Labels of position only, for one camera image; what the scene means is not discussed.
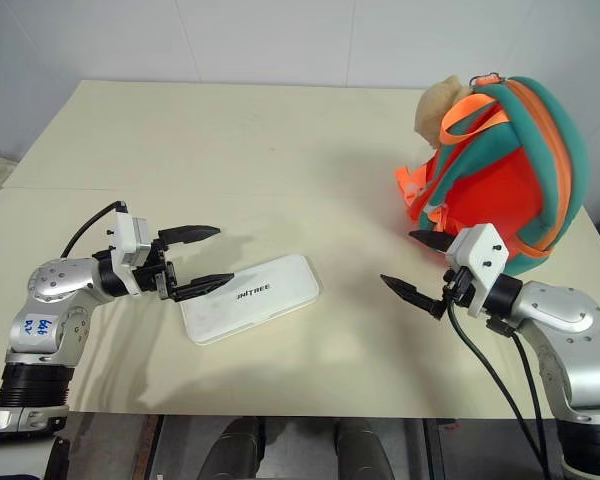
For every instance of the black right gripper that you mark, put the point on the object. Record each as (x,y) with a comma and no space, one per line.
(457,290)

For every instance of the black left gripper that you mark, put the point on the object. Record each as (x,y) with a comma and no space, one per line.
(155,272)

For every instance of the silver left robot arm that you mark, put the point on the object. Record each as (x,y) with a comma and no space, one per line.
(55,285)

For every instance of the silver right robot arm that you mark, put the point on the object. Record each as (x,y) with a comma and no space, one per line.
(560,320)

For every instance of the white rectangular case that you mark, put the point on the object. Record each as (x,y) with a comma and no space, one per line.
(252,298)

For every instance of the orange and teal backpack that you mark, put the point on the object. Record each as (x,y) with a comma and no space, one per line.
(505,170)

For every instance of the beige plush toy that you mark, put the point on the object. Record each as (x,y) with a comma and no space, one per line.
(437,107)

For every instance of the dark rounded right foot shape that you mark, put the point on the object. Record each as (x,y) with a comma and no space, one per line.
(362,450)

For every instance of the dark rounded foot shape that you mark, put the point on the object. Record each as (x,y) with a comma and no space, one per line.
(362,450)
(232,450)

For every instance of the dark rounded left foot shape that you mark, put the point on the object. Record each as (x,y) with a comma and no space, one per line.
(232,450)

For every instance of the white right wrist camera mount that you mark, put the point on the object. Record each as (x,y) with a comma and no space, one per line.
(480,260)

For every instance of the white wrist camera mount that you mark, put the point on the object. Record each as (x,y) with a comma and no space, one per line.
(126,240)
(480,260)

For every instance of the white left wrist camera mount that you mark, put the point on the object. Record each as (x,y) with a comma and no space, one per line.
(126,240)

